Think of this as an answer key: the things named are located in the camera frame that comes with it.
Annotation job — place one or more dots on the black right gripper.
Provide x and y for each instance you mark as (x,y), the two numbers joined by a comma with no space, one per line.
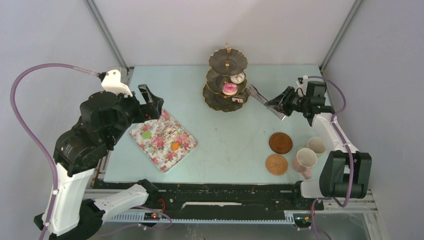
(281,101)

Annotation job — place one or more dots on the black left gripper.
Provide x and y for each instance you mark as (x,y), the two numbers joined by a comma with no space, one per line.
(146,110)

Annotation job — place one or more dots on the stainless steel serving tongs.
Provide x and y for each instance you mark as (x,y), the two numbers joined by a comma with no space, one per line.
(252,91)

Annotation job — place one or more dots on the small orange pastry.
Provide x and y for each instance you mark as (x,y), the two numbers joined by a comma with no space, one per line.
(175,146)

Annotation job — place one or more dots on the chocolate drizzled donut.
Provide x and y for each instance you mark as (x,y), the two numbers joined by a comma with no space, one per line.
(238,79)

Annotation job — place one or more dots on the orange tart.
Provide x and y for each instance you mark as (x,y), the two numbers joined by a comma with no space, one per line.
(229,89)

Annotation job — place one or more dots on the three tier dessert stand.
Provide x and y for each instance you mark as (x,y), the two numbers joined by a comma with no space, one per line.
(224,62)

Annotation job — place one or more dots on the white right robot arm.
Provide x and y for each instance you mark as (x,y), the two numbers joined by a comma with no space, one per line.
(346,172)

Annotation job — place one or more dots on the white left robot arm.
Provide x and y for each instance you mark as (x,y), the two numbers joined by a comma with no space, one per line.
(104,118)

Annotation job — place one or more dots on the green macaron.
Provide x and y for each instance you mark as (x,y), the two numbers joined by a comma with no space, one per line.
(146,134)

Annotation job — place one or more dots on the floral square tray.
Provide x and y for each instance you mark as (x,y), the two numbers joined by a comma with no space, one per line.
(165,131)

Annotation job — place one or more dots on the woven rattan coaster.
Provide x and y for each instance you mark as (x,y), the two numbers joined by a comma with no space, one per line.
(280,143)
(276,164)

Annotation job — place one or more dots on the cream paper cup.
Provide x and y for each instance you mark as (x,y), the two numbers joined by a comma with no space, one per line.
(317,145)

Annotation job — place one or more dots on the pink mug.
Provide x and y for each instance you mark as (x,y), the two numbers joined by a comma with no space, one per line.
(304,160)

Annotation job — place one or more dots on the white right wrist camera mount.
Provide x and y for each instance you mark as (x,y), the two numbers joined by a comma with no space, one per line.
(301,80)

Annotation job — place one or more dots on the left aluminium frame post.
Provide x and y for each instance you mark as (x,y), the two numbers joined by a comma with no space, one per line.
(105,32)

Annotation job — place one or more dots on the aluminium frame post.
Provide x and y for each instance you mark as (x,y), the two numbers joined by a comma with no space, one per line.
(105,32)
(353,11)

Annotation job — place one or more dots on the right aluminium frame post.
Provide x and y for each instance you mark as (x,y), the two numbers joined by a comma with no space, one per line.
(353,11)

